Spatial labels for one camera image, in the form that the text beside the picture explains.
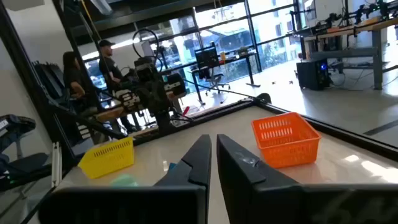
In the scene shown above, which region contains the black padded stand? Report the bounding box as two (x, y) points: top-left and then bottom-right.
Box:
(0, 114), (52, 192)

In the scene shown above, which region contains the mint green T-shaped block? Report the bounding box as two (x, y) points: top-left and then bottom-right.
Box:
(109, 174), (138, 188)

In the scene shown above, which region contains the black computer tower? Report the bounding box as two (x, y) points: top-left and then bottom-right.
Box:
(295, 58), (332, 91)

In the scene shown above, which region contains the orange plastic basket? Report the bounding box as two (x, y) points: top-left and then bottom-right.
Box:
(251, 111), (322, 169)

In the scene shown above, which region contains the yellow plastic basket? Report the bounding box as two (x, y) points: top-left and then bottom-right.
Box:
(77, 136), (135, 180)

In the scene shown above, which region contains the black clamp knob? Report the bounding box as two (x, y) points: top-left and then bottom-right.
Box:
(256, 92), (272, 105)

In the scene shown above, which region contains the black office desk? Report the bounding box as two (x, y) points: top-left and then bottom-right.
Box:
(188, 51), (262, 105)

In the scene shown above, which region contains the person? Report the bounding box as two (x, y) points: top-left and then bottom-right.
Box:
(98, 39), (126, 94)
(62, 51), (94, 116)

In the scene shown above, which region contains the wooden workbench with grey legs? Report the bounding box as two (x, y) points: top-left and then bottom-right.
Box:
(303, 17), (398, 91)

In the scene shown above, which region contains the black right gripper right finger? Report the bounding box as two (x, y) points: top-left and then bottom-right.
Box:
(216, 133), (398, 224)

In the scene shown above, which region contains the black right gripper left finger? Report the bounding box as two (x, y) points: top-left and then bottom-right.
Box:
(37, 133), (213, 224)

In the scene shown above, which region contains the silver aluminium bar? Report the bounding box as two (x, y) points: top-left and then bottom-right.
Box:
(51, 141), (63, 187)

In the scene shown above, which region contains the black office chair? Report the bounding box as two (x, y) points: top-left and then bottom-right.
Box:
(198, 67), (231, 96)

